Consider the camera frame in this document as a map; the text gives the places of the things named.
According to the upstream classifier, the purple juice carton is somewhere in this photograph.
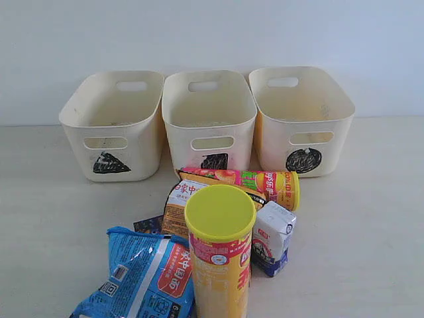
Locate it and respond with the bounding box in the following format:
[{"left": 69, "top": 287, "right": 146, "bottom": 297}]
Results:
[{"left": 133, "top": 215, "right": 163, "bottom": 234}]

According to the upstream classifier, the yellow Lays chips can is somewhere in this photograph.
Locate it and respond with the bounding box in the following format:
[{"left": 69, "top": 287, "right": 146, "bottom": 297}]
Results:
[{"left": 184, "top": 184, "right": 256, "bottom": 317}]

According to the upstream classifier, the orange instant noodle bag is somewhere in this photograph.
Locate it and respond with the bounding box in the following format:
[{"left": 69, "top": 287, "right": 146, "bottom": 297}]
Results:
[{"left": 161, "top": 168, "right": 267, "bottom": 239}]

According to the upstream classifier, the blue instant noodle bag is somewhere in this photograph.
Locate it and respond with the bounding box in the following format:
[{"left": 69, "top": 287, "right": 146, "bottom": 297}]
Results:
[{"left": 71, "top": 227, "right": 195, "bottom": 317}]

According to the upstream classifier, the cream bin with triangle mark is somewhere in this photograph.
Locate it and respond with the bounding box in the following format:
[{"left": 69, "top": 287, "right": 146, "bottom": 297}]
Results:
[{"left": 59, "top": 70, "right": 165, "bottom": 182}]

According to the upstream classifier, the white blue milk carton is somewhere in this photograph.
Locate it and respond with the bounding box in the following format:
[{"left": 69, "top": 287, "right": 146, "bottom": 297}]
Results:
[{"left": 251, "top": 201, "right": 297, "bottom": 277}]

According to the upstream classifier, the pink Lays chips can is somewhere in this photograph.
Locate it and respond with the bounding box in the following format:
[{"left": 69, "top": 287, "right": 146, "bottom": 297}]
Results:
[{"left": 178, "top": 168, "right": 300, "bottom": 211}]

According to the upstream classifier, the cream bin with circle mark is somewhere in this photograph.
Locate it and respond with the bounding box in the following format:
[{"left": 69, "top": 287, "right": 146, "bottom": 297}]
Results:
[{"left": 248, "top": 66, "right": 355, "bottom": 178}]

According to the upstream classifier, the cream bin with square mark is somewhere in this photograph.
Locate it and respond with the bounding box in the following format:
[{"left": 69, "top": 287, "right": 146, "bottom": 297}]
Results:
[{"left": 162, "top": 70, "right": 257, "bottom": 170}]

